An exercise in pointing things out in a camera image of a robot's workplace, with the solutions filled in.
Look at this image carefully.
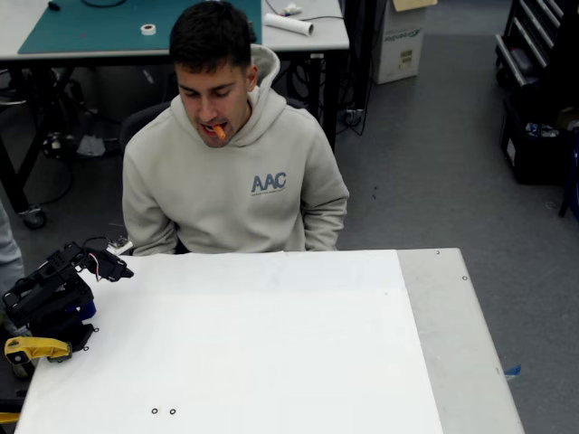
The black office chair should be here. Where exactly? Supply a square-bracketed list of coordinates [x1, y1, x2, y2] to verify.
[119, 101, 176, 157]

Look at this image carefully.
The white rolled paper tube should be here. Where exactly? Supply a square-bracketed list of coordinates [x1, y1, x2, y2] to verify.
[263, 12, 315, 37]

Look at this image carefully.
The pink white wire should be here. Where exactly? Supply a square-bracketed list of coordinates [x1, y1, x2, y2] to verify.
[87, 252, 104, 284]

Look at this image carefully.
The green cutting mat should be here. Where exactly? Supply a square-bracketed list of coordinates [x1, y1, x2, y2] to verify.
[16, 0, 263, 55]

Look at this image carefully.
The yellow black clamp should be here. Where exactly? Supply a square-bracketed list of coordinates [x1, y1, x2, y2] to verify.
[3, 336, 73, 366]

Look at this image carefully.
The person in grey clothing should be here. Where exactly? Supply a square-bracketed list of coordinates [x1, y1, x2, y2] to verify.
[0, 198, 26, 317]

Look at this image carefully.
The black tool cart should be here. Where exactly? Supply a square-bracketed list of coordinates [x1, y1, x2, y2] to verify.
[494, 0, 579, 91]

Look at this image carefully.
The white cardboard box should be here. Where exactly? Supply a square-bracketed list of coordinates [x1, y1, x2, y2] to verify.
[373, 0, 439, 86]

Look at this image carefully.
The man in beige hoodie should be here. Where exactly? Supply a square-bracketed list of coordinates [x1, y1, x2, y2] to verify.
[121, 0, 350, 255]

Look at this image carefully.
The grey table with black legs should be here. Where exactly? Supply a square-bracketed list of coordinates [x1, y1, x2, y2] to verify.
[0, 0, 352, 227]

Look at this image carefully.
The black storage bin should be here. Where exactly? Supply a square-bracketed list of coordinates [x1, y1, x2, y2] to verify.
[499, 97, 579, 186]

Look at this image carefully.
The white paper sheet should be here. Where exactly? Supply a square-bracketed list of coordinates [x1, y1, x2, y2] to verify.
[13, 249, 444, 434]

